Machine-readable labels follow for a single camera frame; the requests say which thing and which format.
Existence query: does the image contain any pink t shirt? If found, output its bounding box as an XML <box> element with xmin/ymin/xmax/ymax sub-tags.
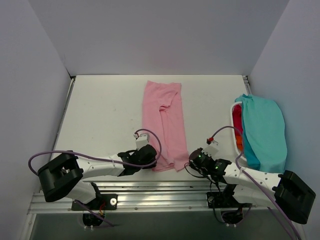
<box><xmin>142</xmin><ymin>81</ymin><xmax>189</xmax><ymax>172</ymax></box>

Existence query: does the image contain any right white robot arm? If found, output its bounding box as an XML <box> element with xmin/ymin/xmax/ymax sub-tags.
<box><xmin>189</xmin><ymin>148</ymin><xmax>316</xmax><ymax>225</ymax></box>

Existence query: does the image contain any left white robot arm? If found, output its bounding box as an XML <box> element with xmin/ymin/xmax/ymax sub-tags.
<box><xmin>37</xmin><ymin>144</ymin><xmax>157</xmax><ymax>210</ymax></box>

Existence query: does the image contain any orange garment in basket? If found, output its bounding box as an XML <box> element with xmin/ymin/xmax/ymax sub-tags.
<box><xmin>235</xmin><ymin>135</ymin><xmax>244</xmax><ymax>152</ymax></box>

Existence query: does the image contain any white laundry basket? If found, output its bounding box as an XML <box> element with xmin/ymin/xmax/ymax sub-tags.
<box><xmin>230</xmin><ymin>101</ymin><xmax>244</xmax><ymax>154</ymax></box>

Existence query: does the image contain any red garment in basket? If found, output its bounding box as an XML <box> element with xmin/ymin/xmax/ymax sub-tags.
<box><xmin>232</xmin><ymin>104</ymin><xmax>243</xmax><ymax>134</ymax></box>

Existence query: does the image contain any teal t shirt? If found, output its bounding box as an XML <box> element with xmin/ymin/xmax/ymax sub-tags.
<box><xmin>235</xmin><ymin>94</ymin><xmax>288</xmax><ymax>173</ymax></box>

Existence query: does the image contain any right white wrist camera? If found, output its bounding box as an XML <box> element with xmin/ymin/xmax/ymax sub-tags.
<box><xmin>202</xmin><ymin>137</ymin><xmax>219</xmax><ymax>157</ymax></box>

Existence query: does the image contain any black thin cable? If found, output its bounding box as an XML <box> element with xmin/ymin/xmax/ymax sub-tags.
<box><xmin>183</xmin><ymin>162</ymin><xmax>226</xmax><ymax>198</ymax></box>

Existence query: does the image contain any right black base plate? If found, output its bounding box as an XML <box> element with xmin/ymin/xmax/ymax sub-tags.
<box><xmin>206</xmin><ymin>192</ymin><xmax>251</xmax><ymax>209</ymax></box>

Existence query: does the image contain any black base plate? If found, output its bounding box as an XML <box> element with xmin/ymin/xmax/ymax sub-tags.
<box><xmin>206</xmin><ymin>192</ymin><xmax>251</xmax><ymax>209</ymax></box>
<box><xmin>71</xmin><ymin>193</ymin><xmax>118</xmax><ymax>211</ymax></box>

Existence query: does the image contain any aluminium mounting rail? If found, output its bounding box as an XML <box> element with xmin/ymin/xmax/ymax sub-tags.
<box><xmin>27</xmin><ymin>179</ymin><xmax>300</xmax><ymax>214</ymax></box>

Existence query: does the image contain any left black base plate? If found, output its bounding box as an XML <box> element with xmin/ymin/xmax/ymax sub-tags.
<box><xmin>71</xmin><ymin>193</ymin><xmax>118</xmax><ymax>211</ymax></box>

